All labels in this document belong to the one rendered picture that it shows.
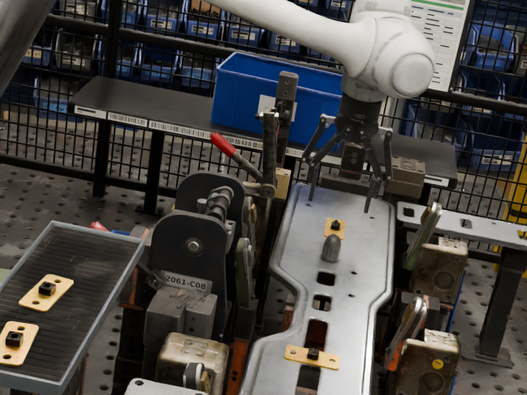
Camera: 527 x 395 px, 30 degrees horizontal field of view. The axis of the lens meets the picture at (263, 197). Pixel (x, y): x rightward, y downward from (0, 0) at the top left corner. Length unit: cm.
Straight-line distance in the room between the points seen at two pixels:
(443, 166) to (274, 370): 94
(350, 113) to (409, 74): 26
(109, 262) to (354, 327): 45
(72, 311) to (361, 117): 76
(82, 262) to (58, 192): 128
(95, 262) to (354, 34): 57
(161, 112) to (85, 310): 111
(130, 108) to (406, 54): 90
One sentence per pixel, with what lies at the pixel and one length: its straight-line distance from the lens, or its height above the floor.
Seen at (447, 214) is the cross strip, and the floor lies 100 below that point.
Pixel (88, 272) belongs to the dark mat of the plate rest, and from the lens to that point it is 132.
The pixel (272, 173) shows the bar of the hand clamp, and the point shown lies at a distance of 187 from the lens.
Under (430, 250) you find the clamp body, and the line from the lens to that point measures 184.
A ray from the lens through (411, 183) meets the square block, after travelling 213.
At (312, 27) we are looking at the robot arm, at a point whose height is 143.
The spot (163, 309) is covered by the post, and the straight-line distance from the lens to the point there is 138.
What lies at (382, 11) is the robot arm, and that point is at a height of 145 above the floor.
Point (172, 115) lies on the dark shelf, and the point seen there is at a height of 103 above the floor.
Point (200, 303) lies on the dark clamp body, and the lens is 144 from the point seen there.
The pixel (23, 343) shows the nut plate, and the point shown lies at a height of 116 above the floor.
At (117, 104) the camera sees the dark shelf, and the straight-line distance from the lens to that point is 230.
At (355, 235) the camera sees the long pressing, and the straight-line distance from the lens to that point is 191.
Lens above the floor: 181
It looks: 24 degrees down
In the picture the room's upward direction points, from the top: 10 degrees clockwise
